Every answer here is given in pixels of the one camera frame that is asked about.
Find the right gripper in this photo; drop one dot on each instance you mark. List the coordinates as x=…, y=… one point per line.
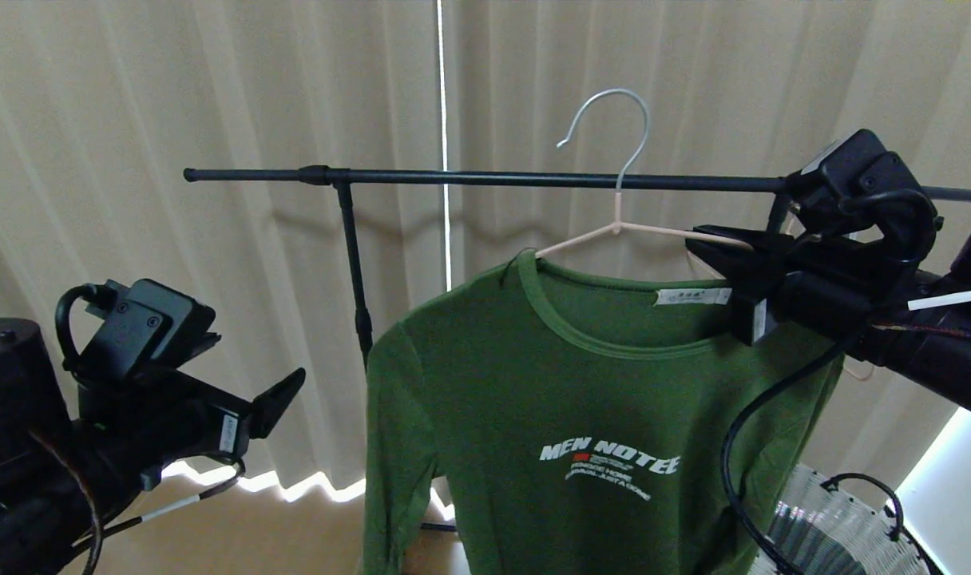
x=821, y=303

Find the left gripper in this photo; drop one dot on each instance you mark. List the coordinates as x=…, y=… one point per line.
x=158, y=423

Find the pink clothes hanger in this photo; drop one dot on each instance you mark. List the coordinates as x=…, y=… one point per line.
x=857, y=376
x=617, y=209

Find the green long-sleeved shirt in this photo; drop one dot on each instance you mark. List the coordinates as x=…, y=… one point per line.
x=573, y=383

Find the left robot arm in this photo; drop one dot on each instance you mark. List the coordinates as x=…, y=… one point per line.
x=14, y=383

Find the white laundry basket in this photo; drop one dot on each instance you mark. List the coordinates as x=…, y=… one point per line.
x=821, y=527

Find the black clothes rack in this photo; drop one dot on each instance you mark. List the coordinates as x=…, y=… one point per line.
x=493, y=177

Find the beige curtain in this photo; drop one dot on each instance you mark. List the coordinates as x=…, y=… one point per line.
x=214, y=96

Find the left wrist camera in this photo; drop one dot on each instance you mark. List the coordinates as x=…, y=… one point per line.
x=142, y=327

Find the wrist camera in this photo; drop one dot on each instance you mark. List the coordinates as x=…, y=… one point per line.
x=853, y=172
x=142, y=327

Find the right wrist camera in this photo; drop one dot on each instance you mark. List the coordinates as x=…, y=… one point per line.
x=853, y=172

